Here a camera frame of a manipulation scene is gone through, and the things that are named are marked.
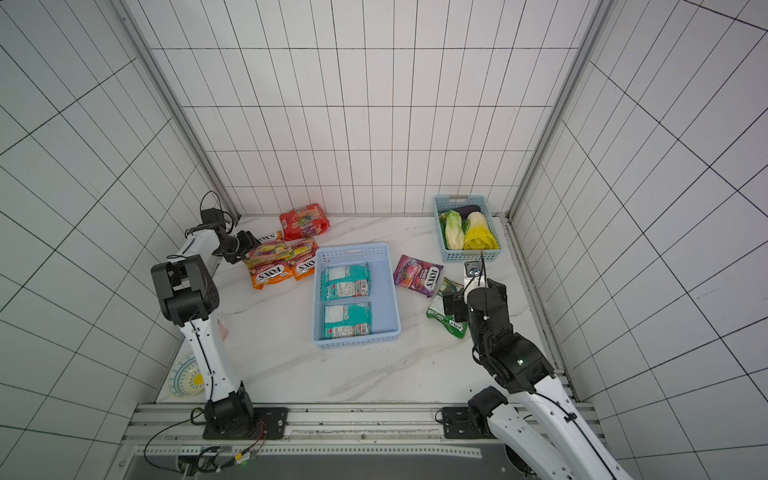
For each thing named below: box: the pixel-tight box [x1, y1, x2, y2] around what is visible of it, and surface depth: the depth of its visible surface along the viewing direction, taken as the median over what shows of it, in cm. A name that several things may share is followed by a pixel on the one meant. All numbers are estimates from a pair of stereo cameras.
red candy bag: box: [279, 203, 330, 241], surface depth 113 cm
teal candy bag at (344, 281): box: [320, 262, 370, 302], surface depth 99 cm
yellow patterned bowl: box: [166, 352, 205, 399], surface depth 80 cm
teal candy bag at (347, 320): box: [323, 302, 372, 339], surface depth 91 cm
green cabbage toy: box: [445, 210, 465, 250], surface depth 108 cm
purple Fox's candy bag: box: [393, 254, 444, 297], surface depth 102 cm
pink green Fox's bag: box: [249, 260, 294, 290], surface depth 102 cm
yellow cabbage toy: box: [464, 211, 499, 250], surface depth 106 cm
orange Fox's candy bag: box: [286, 239, 320, 281], surface depth 106 cm
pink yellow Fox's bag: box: [244, 243, 293, 269], surface depth 106 cm
